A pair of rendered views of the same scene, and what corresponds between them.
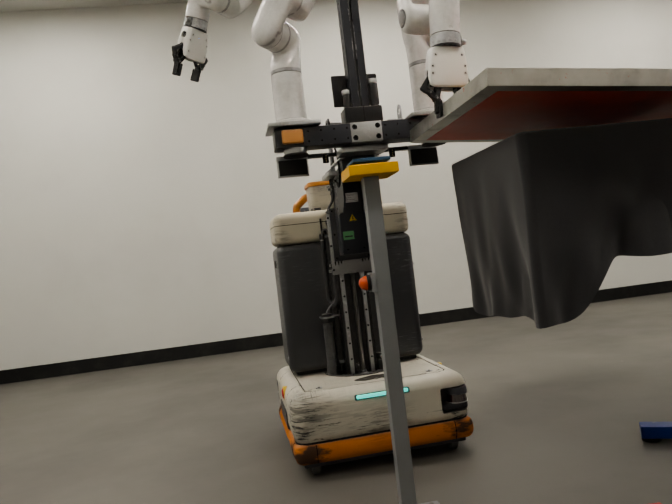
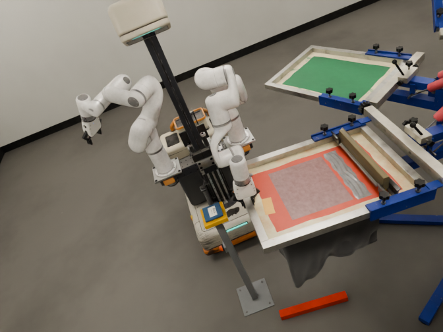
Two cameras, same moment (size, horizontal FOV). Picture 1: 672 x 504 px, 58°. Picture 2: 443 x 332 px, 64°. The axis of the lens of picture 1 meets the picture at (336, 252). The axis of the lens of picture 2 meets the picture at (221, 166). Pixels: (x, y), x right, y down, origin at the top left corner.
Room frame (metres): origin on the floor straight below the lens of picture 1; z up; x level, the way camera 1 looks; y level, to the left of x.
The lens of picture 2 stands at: (0.33, -0.46, 2.33)
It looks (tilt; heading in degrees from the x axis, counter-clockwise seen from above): 40 degrees down; 9
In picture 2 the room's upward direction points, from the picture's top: 23 degrees counter-clockwise
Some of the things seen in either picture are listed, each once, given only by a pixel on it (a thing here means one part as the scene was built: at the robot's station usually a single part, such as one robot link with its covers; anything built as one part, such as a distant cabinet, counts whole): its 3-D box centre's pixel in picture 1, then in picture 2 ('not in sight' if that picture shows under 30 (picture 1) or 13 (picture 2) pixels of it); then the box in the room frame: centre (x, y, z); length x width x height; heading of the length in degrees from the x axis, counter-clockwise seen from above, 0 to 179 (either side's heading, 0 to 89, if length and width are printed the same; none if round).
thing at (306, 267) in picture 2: (632, 218); (334, 248); (1.35, -0.66, 0.74); 0.46 x 0.04 x 0.42; 98
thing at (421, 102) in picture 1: (425, 92); (233, 126); (1.94, -0.34, 1.21); 0.16 x 0.13 x 0.15; 10
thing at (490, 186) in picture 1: (494, 235); (276, 234); (1.52, -0.40, 0.74); 0.45 x 0.03 x 0.43; 8
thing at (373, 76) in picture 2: not in sight; (352, 66); (2.42, -1.17, 1.05); 1.08 x 0.61 x 0.23; 38
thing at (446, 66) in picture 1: (446, 66); (244, 187); (1.51, -0.33, 1.17); 0.10 x 0.08 x 0.11; 98
